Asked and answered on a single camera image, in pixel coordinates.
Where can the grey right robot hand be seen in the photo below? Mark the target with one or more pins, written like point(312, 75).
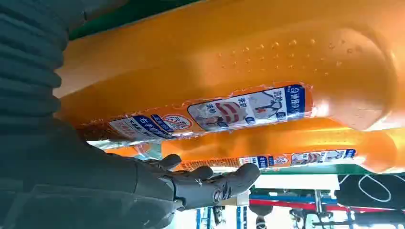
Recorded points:
point(79, 189)

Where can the ribbed grey right robot arm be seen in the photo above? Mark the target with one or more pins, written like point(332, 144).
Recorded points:
point(28, 63)

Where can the red metal bar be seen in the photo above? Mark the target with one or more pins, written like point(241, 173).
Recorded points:
point(284, 204)

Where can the white board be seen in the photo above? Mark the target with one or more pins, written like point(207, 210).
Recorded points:
point(294, 181)

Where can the green edge strip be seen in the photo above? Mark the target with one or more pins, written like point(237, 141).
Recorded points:
point(316, 170)

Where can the black panel with white line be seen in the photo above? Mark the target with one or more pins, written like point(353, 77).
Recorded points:
point(351, 192)

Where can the silver metal post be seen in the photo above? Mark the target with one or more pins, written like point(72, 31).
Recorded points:
point(318, 202)

